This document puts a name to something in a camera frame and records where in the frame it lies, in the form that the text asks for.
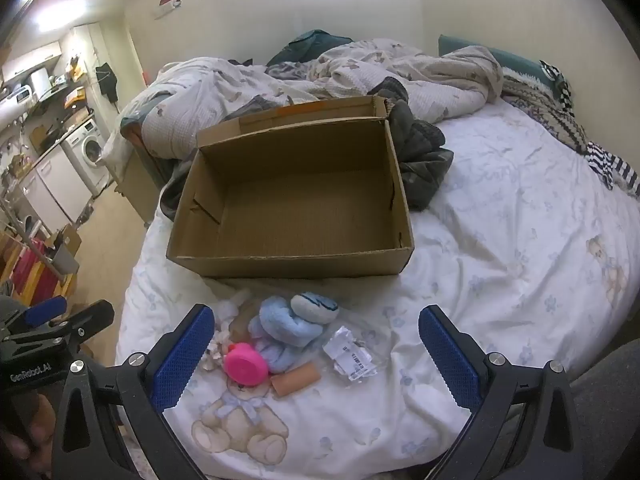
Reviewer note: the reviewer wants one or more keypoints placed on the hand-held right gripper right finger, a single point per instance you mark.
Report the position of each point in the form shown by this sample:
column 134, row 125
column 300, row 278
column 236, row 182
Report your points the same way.
column 450, row 355

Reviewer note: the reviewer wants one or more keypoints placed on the white cabinet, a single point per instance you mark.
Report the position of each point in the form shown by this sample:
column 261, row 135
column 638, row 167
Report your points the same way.
column 55, row 185

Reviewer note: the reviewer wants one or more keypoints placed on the light blue plush toy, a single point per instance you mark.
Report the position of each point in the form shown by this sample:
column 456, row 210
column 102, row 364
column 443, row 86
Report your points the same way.
column 285, row 330

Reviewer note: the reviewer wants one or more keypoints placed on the white washing machine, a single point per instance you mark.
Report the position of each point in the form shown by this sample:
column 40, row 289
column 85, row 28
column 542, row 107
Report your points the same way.
column 90, row 155

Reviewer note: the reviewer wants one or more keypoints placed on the pink storage bag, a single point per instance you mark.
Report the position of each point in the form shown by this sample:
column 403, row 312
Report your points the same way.
column 25, row 270

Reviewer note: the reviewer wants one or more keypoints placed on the grey bin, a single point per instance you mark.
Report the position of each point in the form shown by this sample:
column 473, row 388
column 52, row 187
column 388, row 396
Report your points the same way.
column 65, row 262

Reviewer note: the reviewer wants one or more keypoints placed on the red and white wall hook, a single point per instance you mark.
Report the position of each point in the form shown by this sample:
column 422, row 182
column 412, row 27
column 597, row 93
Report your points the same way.
column 170, row 2

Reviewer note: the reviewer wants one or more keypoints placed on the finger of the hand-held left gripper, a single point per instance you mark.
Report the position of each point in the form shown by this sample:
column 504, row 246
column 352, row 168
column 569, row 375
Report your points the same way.
column 45, row 310
column 92, row 312

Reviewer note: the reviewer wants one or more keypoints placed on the teal pillow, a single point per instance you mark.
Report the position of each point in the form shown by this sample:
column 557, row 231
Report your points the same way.
column 510, row 60

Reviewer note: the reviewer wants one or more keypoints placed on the white patterned duvet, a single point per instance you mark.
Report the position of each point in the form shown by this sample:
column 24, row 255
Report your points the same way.
column 225, row 85

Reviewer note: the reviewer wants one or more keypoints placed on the dark grey quilted jacket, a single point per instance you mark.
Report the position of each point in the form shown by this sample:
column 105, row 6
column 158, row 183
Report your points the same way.
column 420, row 150

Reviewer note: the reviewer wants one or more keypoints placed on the person's grey pants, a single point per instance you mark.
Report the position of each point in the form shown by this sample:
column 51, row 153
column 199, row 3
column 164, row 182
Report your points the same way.
column 610, row 410

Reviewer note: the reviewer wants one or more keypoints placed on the black hanging bag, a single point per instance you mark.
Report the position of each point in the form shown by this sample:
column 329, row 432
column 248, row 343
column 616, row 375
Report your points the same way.
column 106, row 77

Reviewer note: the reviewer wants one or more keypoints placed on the brown cardboard box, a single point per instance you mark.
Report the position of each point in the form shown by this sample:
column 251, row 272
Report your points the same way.
column 300, row 220

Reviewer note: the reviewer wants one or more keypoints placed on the person's left hand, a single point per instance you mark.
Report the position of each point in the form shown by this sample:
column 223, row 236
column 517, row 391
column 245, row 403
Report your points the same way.
column 32, row 427

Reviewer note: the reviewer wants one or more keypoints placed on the small cardboard box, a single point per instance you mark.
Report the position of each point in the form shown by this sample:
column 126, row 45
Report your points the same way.
column 67, row 242

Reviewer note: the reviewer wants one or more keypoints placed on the white kitchen appliance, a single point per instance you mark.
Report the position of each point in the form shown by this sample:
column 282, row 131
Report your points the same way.
column 41, row 82

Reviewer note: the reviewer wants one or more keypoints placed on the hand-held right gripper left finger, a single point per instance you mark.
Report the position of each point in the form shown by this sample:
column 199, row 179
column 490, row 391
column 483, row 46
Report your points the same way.
column 182, row 355

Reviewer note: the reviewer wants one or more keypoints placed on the pink squishy toy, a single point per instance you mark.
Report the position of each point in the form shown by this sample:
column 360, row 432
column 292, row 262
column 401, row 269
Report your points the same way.
column 245, row 365

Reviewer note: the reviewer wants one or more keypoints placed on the beige soft roll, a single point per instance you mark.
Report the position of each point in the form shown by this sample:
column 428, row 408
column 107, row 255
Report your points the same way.
column 295, row 382

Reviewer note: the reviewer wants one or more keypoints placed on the black and white checkered cloth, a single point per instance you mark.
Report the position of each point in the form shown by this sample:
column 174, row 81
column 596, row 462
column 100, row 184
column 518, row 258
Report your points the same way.
column 557, row 82

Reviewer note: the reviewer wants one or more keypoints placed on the clear plastic packet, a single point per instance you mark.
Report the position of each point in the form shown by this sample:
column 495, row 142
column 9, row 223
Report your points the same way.
column 350, row 357

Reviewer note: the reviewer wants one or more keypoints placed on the wooden bed frame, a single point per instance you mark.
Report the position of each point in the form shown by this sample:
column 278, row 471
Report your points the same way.
column 135, row 180

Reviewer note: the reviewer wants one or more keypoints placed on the crochet blanket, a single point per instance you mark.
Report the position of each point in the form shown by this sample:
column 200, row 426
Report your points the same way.
column 545, row 105

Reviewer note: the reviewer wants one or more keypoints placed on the white floral scrunchie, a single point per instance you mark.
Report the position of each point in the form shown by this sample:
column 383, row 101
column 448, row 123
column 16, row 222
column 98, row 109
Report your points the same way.
column 217, row 347

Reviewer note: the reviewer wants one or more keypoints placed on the black and white striped cloth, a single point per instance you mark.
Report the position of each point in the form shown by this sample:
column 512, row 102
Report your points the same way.
column 612, row 165

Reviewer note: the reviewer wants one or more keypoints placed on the dark teal cloth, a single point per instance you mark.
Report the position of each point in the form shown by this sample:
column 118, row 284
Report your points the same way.
column 310, row 45

